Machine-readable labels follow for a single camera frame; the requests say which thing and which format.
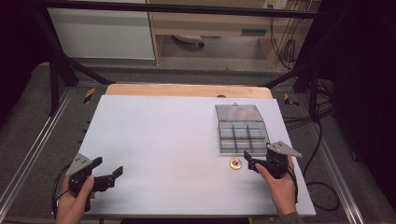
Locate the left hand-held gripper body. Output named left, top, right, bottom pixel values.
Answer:
left=65, top=153, right=116, bottom=213

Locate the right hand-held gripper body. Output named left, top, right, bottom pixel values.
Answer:
left=260, top=140, right=303, bottom=180

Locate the round gold badge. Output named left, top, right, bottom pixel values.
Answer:
left=229, top=157, right=243, bottom=171

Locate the clear plastic compartment box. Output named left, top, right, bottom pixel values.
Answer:
left=214, top=102, right=271, bottom=154

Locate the person's right hand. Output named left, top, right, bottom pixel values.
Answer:
left=254, top=155, right=299, bottom=217

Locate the person's left hand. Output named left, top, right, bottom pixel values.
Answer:
left=55, top=175, right=96, bottom=224

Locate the yellow black striped tape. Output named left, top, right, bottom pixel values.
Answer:
left=283, top=92, right=301, bottom=107
left=82, top=87, right=96, bottom=105

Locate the wooden board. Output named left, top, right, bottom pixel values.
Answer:
left=105, top=83, right=274, bottom=100

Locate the white cabinet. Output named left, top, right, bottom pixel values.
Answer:
left=47, top=0, right=156, bottom=61

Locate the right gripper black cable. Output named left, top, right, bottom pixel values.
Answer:
left=286, top=163, right=300, bottom=204

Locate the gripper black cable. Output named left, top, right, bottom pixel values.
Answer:
left=50, top=163, right=72, bottom=219
left=286, top=163, right=300, bottom=204

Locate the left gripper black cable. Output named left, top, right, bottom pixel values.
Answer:
left=50, top=163, right=72, bottom=219

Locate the black floor cable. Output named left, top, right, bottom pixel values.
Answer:
left=282, top=105, right=341, bottom=213

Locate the aluminium floor rail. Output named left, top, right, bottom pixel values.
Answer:
left=0, top=88, right=76, bottom=216
left=311, top=124, right=365, bottom=224

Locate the black metal frame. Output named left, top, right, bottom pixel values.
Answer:
left=29, top=0, right=335, bottom=123

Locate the bundle of hanging black cables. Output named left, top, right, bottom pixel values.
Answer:
left=269, top=0, right=313, bottom=71

